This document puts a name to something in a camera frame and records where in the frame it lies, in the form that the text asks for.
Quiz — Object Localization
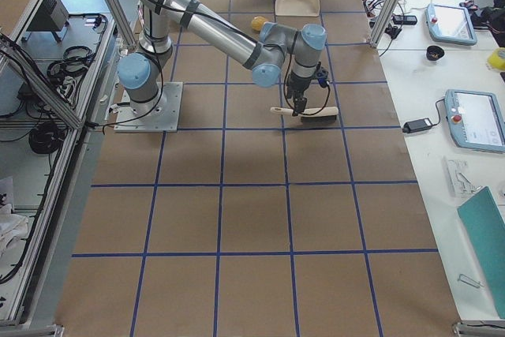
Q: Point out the beige plastic dustpan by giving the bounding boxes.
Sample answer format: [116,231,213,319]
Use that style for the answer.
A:
[275,0,320,17]

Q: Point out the aluminium frame post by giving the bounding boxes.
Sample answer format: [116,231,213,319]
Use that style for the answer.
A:
[368,0,420,49]

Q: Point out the black power adapter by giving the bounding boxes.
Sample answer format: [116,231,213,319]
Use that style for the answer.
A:
[402,118,439,134]

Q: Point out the yellow tape roll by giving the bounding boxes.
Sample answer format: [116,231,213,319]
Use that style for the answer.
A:
[487,47,505,71]

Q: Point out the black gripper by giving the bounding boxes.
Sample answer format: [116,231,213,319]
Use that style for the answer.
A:
[285,61,328,115]

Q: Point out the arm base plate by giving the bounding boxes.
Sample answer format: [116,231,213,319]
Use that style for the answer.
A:
[114,81,183,133]

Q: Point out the orange-yellow bread roll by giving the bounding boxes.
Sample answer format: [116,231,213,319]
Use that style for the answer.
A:
[250,16,269,33]

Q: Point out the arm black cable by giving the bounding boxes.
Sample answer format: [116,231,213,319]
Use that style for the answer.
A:
[282,52,332,117]

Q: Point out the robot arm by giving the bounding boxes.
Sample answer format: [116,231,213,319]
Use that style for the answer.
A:
[139,0,329,118]

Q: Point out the teal folder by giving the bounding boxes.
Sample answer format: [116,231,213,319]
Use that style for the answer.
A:
[457,187,504,319]

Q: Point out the teach pendant tablet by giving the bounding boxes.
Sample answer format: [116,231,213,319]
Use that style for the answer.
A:
[444,89,504,153]
[425,3,477,46]

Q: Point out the beige hand brush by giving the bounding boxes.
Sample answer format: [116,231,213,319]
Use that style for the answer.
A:
[270,107,339,122]

